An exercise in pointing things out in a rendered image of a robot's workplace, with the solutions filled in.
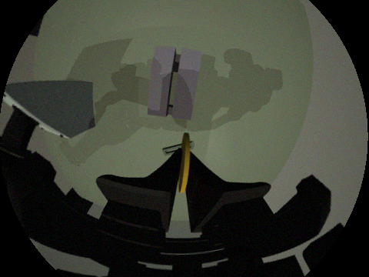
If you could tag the gold coin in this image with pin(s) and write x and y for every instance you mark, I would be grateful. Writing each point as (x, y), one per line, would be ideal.
(185, 163)

